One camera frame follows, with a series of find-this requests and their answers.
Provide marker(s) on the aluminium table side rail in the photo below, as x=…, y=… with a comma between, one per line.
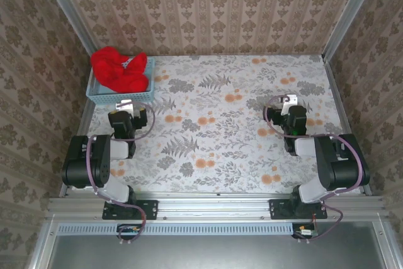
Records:
x=80, y=130
x=343, y=117

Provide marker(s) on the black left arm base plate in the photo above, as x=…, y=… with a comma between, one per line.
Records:
x=148, y=209

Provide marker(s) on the small connector circuit board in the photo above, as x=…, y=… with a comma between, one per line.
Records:
x=129, y=230
x=304, y=231

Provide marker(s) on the red t-shirt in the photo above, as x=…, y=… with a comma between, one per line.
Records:
x=110, y=70

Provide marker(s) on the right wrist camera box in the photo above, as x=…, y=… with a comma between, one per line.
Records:
x=289, y=103

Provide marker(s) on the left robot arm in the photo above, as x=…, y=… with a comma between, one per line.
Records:
x=82, y=168

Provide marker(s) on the aluminium mounting rail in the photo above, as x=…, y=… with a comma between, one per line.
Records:
x=214, y=206

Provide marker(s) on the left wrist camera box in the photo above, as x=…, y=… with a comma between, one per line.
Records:
x=124, y=105

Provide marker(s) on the aluminium frame post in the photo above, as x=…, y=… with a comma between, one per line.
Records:
x=349, y=14
x=63, y=4

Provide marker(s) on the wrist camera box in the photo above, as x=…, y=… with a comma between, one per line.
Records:
x=124, y=105
x=289, y=103

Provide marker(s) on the grey metal sheet panel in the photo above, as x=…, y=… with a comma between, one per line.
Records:
x=204, y=253

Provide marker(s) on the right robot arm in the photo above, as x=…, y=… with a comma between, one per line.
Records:
x=340, y=168

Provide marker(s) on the light blue perforated plastic basket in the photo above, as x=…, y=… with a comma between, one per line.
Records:
x=126, y=98

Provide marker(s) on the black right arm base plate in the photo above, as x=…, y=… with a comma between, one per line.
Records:
x=278, y=209

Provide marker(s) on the floral patterned tablecloth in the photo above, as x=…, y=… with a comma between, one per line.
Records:
x=220, y=155

